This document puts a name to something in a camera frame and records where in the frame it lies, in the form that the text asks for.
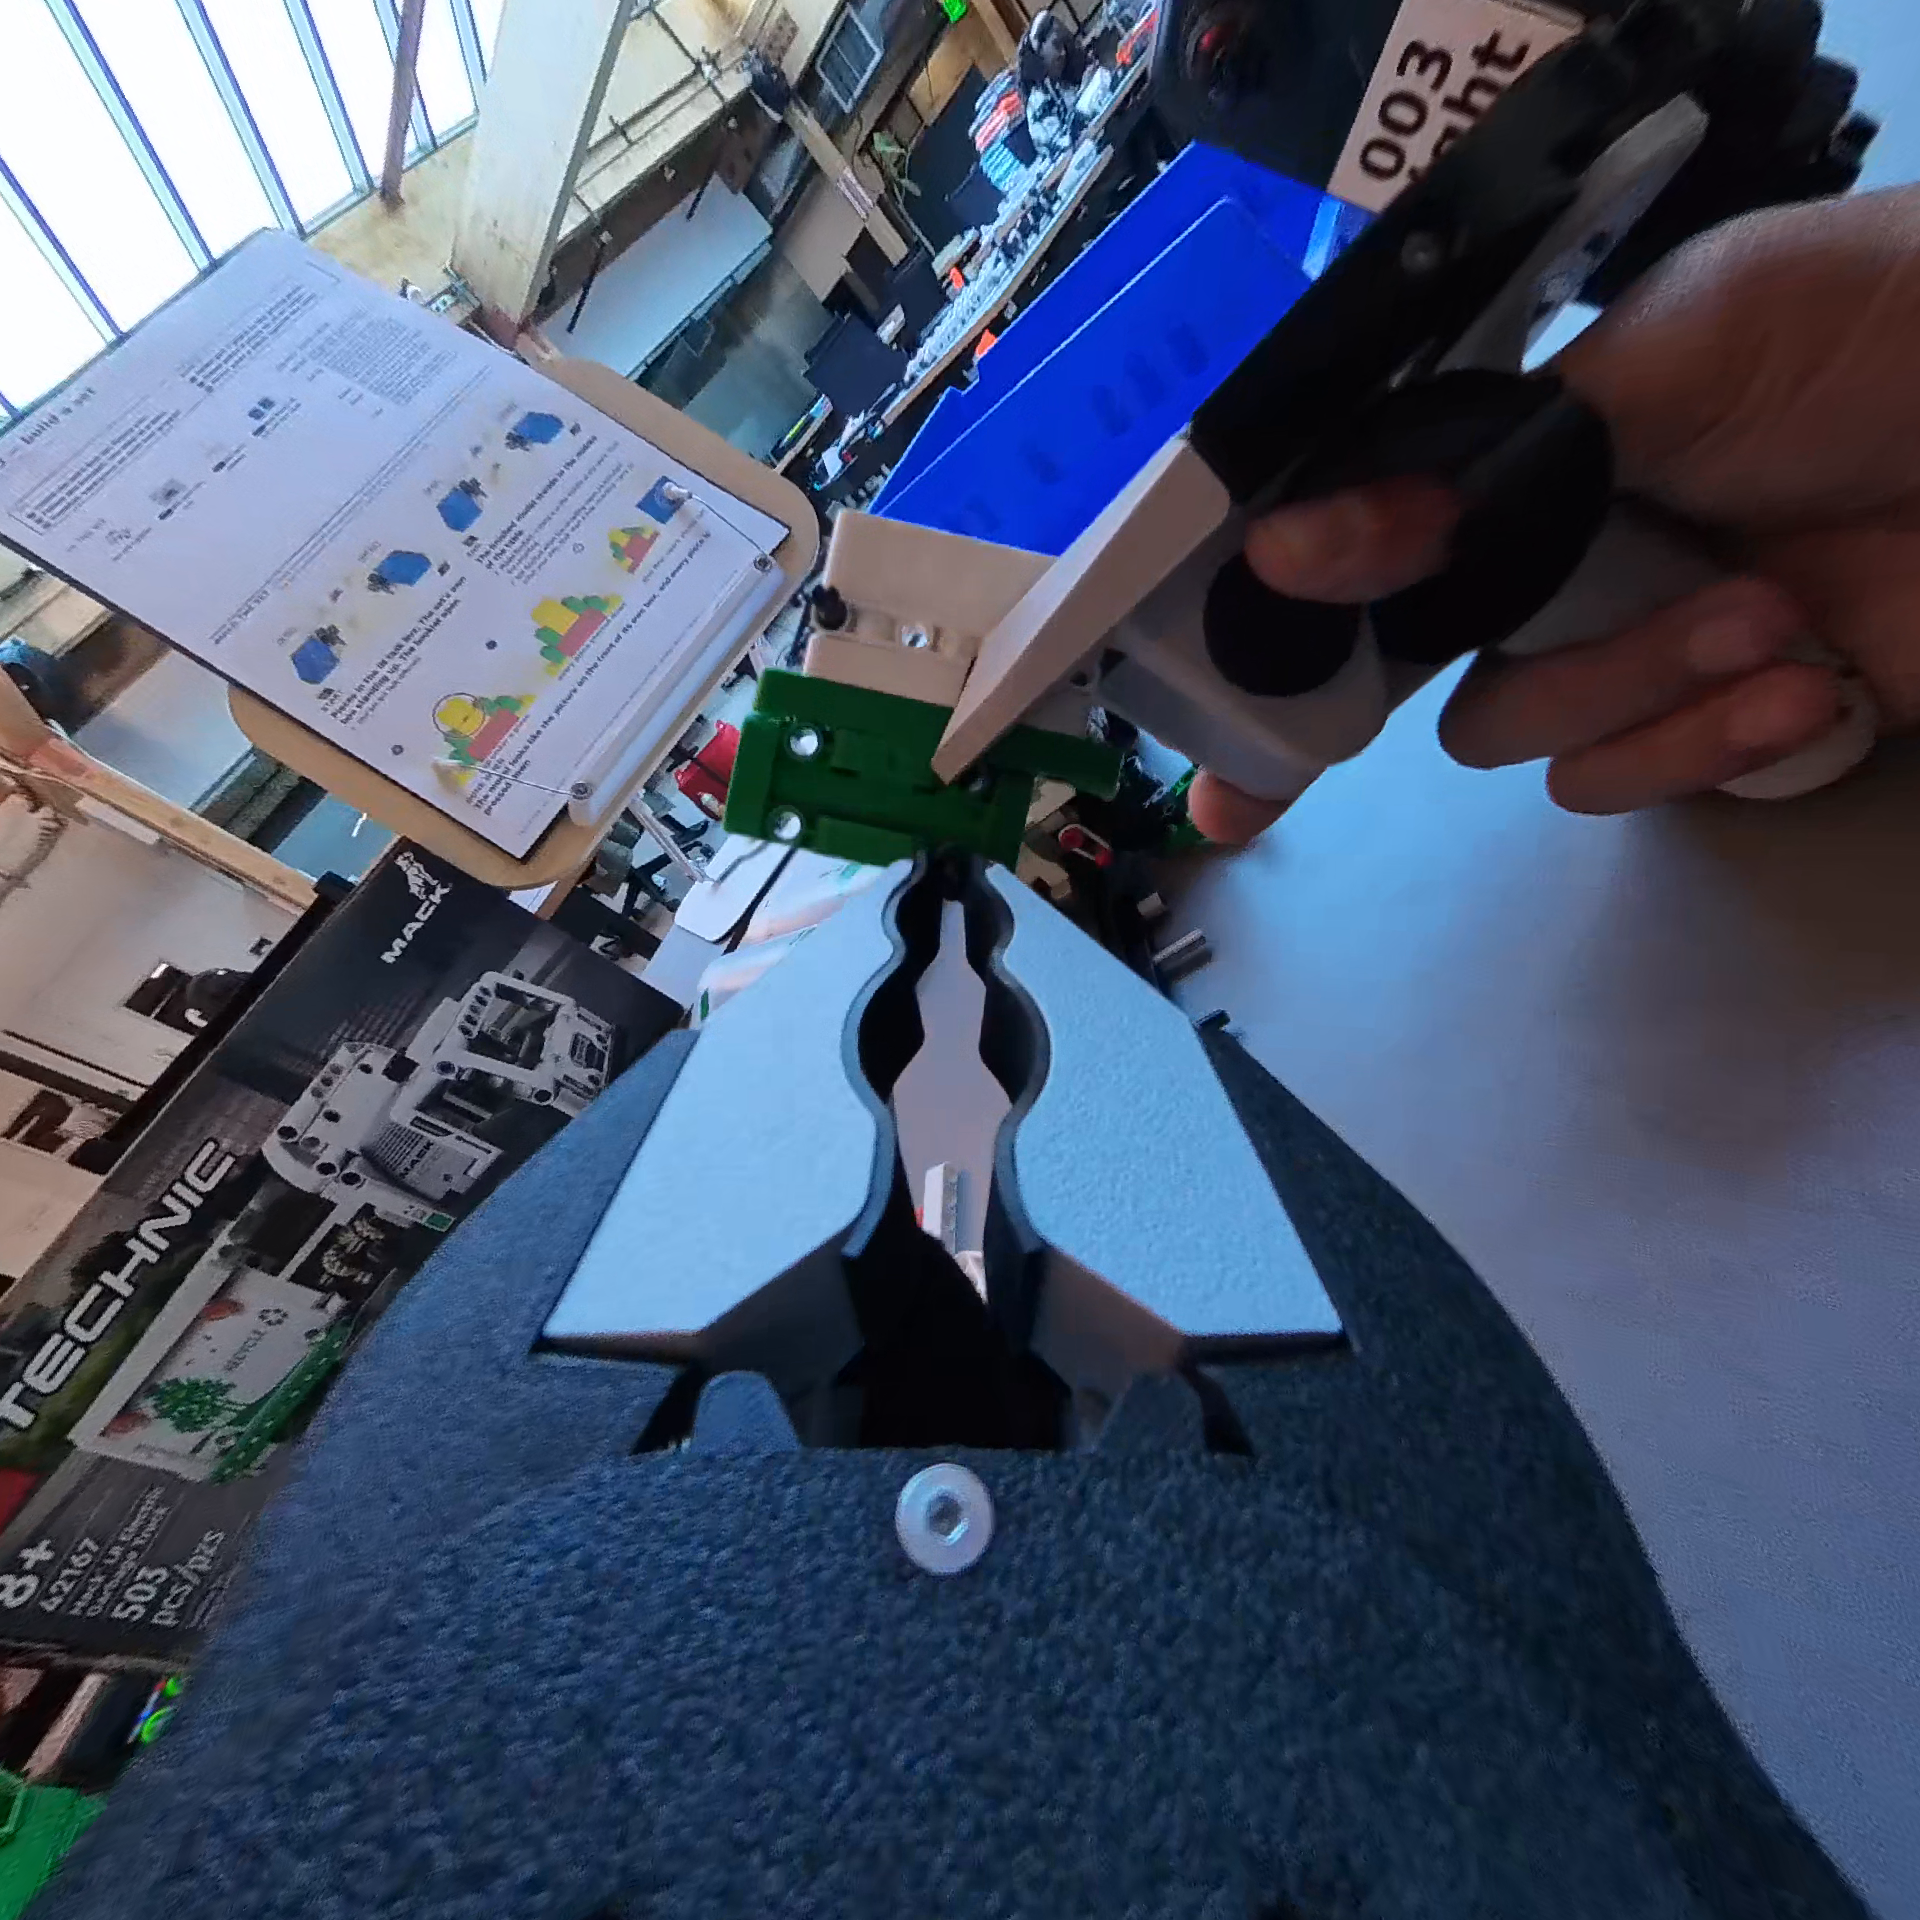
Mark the green lego piece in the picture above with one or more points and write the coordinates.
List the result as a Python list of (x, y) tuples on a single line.
[(840, 781)]

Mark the lego instruction booklet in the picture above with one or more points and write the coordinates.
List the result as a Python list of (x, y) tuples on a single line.
[(749, 939)]

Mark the green plastic bin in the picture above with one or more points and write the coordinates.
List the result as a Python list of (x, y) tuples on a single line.
[(30, 1838)]

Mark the large window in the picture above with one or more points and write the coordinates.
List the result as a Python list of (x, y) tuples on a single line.
[(182, 121)]

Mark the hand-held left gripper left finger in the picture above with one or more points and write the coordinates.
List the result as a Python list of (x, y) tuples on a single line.
[(735, 1184)]

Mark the person's right hand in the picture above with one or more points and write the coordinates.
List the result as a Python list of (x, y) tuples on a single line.
[(1769, 481)]

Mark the lego truck model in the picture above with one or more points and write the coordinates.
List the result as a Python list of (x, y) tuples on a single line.
[(1085, 852)]

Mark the black lego set box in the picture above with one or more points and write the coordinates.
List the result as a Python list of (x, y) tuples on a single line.
[(302, 1201)]

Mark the blue plastic bin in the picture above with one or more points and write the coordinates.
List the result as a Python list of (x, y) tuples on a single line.
[(1080, 376)]

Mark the printed instruction sheet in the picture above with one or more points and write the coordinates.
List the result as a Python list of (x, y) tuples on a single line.
[(375, 525)]

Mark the wooden document stand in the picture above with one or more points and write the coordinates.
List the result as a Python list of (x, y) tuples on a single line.
[(676, 434)]

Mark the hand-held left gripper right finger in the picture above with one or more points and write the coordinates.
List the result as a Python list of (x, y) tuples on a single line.
[(1169, 1201)]

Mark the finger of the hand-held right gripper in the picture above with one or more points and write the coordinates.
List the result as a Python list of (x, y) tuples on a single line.
[(1080, 602)]

